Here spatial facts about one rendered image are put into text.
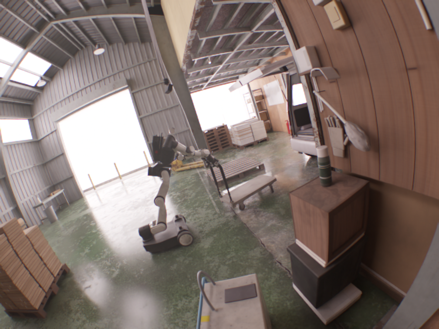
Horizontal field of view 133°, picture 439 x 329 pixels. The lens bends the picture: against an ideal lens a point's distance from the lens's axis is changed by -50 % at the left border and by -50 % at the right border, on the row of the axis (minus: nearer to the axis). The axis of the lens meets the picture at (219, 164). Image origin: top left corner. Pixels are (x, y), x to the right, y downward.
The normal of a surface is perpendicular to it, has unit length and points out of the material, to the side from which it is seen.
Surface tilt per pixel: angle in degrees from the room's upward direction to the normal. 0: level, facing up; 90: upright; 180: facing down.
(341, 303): 0
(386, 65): 90
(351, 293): 0
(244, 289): 0
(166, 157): 99
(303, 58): 90
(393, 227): 90
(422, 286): 92
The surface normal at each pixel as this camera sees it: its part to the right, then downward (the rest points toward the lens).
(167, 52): 0.25, 0.18
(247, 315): -0.29, -0.92
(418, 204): -0.92, 0.34
